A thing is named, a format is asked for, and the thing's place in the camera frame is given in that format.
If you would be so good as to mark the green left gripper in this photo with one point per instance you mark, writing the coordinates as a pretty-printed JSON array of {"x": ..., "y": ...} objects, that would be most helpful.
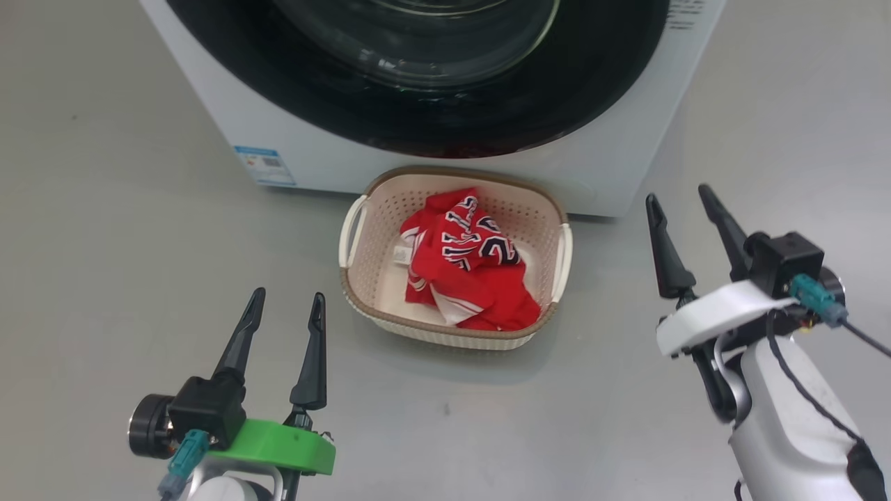
[{"x": 285, "y": 449}]

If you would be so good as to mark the round black glass washer door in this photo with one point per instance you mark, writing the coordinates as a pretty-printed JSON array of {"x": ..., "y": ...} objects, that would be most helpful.
[{"x": 592, "y": 90}]

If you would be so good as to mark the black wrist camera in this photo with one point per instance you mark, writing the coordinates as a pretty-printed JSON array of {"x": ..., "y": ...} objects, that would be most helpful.
[
  {"x": 205, "y": 410},
  {"x": 786, "y": 261}
]

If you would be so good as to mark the blue energy label sticker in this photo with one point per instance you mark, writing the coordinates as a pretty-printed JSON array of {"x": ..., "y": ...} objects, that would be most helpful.
[{"x": 264, "y": 165}]

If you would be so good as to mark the red basketball jersey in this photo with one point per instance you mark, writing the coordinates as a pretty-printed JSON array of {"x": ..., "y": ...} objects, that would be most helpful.
[{"x": 480, "y": 285}]

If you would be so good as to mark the white front-load washing machine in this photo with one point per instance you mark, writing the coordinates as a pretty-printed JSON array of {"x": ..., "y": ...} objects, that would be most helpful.
[{"x": 209, "y": 104}]

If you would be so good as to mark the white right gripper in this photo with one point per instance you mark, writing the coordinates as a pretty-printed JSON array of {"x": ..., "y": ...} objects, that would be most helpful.
[{"x": 717, "y": 313}]

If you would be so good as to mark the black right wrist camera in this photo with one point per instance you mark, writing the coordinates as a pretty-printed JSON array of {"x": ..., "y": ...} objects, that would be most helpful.
[{"x": 786, "y": 261}]

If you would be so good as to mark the cream perforated laundry basket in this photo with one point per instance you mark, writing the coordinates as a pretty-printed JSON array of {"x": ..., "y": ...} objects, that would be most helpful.
[{"x": 376, "y": 278}]

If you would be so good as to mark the printed text notice sticker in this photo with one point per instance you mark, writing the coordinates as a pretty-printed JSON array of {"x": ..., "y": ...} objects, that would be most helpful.
[{"x": 686, "y": 14}]

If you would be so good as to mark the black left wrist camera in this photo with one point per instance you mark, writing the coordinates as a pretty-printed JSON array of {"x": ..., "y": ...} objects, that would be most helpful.
[{"x": 205, "y": 410}]

